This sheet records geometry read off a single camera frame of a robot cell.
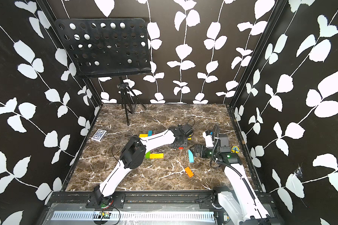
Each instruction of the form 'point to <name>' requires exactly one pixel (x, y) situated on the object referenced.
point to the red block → (180, 147)
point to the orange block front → (188, 171)
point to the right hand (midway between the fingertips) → (195, 146)
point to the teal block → (149, 132)
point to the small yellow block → (189, 138)
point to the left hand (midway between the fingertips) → (184, 142)
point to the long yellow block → (156, 155)
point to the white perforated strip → (138, 215)
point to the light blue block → (191, 156)
